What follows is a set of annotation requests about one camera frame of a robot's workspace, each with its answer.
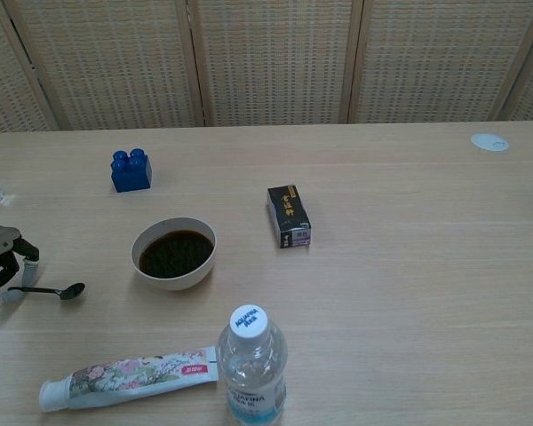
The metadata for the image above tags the black box with gold print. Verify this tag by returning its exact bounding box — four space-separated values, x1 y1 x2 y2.
266 182 313 249

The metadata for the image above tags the floral toothpaste tube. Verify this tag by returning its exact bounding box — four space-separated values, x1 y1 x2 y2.
38 345 221 414

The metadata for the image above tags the clear bottle with white cap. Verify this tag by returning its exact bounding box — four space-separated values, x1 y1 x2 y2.
216 304 289 426

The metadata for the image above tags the blue building block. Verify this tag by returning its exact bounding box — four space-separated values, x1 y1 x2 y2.
110 147 153 193

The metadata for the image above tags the white round cable grommet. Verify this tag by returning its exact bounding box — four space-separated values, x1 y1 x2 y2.
470 132 510 153

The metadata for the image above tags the black plastic spoon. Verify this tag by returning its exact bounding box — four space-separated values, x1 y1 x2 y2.
7 282 86 303

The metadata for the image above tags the woven bamboo folding screen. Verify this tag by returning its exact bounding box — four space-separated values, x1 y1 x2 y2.
0 0 533 139

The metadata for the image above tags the cup of dark liquid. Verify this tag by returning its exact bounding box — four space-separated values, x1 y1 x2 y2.
131 216 218 292

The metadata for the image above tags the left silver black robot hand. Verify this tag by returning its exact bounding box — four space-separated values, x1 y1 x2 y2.
0 224 41 309

